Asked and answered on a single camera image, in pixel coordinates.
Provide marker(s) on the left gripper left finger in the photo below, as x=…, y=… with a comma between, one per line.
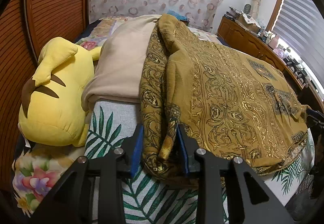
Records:
x=90, y=190

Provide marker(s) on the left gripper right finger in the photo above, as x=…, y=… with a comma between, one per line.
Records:
x=249, y=200

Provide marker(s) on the mustard gold patterned garment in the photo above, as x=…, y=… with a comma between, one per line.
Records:
x=231, y=103

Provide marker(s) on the floral pink cream quilt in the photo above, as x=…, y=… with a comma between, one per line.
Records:
x=39, y=168

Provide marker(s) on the white green leaf blanket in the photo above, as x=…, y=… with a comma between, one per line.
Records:
x=147, y=200

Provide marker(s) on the pink container on cabinet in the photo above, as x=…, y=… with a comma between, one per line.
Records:
x=274, y=42

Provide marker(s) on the yellow Pikachu plush toy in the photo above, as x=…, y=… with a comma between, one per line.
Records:
x=51, y=110

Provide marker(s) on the grey striped window blind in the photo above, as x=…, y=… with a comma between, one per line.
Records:
x=300, y=25

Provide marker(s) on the cardboard box on cabinet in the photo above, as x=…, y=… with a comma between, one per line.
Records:
x=249, y=23

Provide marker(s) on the wooden sideboard cabinet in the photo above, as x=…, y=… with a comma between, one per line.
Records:
x=237, y=37

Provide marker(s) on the beige folded garment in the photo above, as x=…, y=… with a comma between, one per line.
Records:
x=119, y=70

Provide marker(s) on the box with blue cloth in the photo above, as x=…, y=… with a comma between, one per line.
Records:
x=181, y=18

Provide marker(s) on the brown louvered wardrobe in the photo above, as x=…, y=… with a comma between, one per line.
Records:
x=26, y=25

